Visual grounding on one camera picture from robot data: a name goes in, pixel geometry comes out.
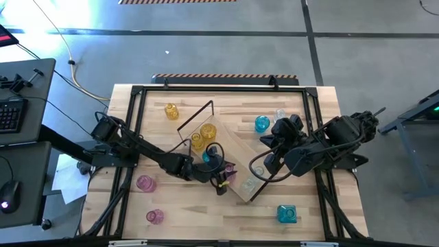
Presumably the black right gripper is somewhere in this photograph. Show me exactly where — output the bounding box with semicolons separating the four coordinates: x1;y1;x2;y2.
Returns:
259;115;306;175

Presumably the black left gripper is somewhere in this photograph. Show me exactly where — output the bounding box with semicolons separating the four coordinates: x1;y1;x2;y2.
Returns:
185;159;238;197

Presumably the tall pink glass vase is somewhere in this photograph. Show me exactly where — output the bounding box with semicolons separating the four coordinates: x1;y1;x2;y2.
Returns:
222;163;239;183

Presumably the square clear diamond-cut vase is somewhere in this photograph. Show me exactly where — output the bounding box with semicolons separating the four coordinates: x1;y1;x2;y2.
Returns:
241;177;257;195

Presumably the tall yellow ribbed glass vase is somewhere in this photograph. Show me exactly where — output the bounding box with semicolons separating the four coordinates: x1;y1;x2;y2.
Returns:
190;132;206;151

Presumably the squat yellow glass vase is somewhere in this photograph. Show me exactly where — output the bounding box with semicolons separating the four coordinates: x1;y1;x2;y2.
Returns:
200;123;217;143

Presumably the wooden shelf with black legs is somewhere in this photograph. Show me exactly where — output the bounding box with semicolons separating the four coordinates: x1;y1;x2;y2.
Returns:
176;99;286;203

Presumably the small teal glass vase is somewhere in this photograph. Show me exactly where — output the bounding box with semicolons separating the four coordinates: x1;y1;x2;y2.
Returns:
254;115;271;134

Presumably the small clear glass vase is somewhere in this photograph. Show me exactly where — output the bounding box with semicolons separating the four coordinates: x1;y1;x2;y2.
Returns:
273;108;287;124

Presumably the square teal glass vase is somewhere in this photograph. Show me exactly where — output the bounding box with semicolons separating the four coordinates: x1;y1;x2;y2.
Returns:
276;204;298;224

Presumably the pink ribbed glass vase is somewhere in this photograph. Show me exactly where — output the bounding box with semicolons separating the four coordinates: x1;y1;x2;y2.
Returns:
136;174;158;193

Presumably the pink scalloped glass vase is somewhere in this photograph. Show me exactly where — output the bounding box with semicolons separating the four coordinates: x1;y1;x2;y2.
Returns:
145;209;165;226

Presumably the small yellow glass bottle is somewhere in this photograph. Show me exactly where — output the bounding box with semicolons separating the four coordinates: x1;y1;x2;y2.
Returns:
163;103;180;121

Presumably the black hazard-striped floor mat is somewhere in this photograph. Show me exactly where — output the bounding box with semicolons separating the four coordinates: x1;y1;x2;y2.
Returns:
150;73;300;86

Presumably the white paper sheet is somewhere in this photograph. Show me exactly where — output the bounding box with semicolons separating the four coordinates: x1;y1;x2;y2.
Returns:
51;153;91;206

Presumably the black support beam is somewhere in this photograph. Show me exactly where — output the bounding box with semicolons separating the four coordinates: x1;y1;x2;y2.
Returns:
37;125;104;165

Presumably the grey desk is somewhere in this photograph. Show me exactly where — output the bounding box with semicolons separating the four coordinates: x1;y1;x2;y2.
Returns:
0;57;57;147
0;140;52;230

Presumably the black computer mouse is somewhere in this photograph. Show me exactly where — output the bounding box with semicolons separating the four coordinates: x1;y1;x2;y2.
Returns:
0;180;21;215

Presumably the black keyboard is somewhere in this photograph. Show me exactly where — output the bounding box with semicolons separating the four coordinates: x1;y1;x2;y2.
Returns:
0;98;29;134

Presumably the black device with red screen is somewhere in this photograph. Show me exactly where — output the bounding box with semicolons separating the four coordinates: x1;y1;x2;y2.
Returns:
0;23;21;48

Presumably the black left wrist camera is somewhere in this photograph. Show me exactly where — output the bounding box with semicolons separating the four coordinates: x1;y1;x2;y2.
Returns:
206;145;220;163

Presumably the white bracket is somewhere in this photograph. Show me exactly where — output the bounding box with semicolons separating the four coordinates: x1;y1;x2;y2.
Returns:
300;241;339;247
108;239;148;247

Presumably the grey desk leg frame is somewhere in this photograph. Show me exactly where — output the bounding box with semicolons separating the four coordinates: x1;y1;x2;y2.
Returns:
379;88;439;202

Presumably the cream floor cable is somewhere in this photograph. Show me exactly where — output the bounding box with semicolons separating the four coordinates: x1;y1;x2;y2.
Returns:
32;0;110;101

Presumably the black desk clamp mount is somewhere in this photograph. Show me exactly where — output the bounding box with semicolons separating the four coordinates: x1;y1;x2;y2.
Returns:
0;67;45;94

